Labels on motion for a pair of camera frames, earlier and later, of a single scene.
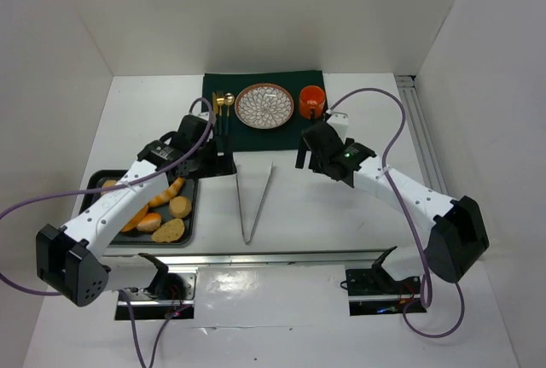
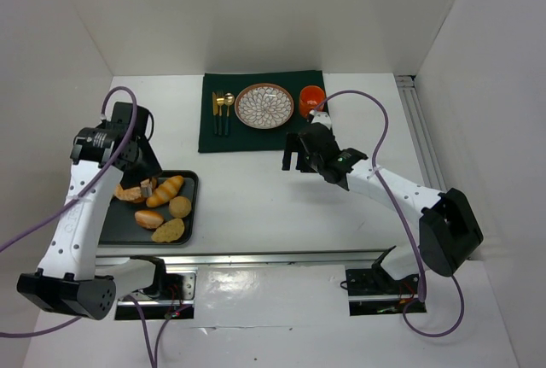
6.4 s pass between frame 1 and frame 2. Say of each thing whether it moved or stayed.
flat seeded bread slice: stayed
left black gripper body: moved
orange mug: stayed
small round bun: stayed
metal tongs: moved
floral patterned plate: stayed
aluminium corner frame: stayed
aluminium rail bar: stayed
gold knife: stayed
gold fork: stayed
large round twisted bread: moved
